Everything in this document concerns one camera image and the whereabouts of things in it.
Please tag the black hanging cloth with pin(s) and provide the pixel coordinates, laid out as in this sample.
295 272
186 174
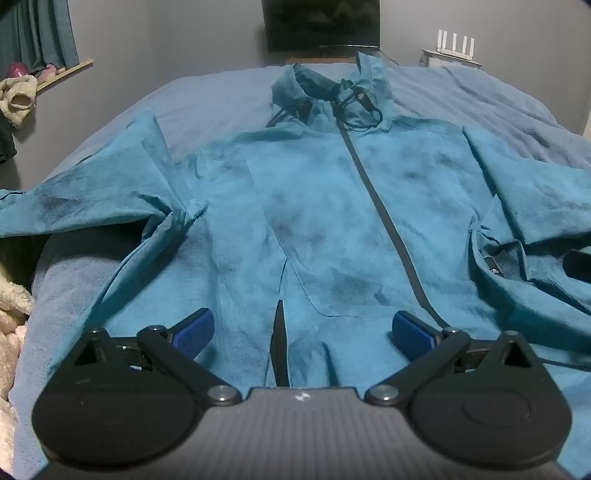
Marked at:
6 141

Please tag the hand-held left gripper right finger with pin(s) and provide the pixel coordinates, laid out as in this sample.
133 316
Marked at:
410 330

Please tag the blue fleece bed blanket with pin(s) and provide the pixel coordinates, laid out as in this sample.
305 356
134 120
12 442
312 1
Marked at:
207 99

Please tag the wooden television stand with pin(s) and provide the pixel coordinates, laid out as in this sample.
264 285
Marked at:
323 56

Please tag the pink round object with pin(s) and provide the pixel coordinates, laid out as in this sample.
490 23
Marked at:
18 70

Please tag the wooden wall shelf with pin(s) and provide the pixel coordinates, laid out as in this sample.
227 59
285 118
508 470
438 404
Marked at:
64 74

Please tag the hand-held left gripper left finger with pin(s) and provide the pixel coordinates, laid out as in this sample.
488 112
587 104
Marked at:
195 330

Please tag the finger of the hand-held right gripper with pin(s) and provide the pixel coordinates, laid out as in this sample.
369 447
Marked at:
580 264

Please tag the teal zip jacket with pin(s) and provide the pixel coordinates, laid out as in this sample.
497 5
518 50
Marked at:
323 207

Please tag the teal curtain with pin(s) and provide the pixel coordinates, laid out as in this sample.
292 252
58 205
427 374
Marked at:
44 32

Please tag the black television screen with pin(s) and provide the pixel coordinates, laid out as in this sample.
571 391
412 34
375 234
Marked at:
321 23

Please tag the white router with antennas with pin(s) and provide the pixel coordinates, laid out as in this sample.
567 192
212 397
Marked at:
455 46

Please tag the pink slipper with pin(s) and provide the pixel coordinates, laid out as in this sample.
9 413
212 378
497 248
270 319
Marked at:
48 69

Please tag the white cabinet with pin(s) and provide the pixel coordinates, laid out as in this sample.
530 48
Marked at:
431 59

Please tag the beige fluffy cloth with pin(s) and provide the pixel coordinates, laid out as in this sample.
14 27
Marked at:
18 99

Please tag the white fluffy blanket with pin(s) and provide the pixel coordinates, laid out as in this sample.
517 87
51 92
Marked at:
11 323

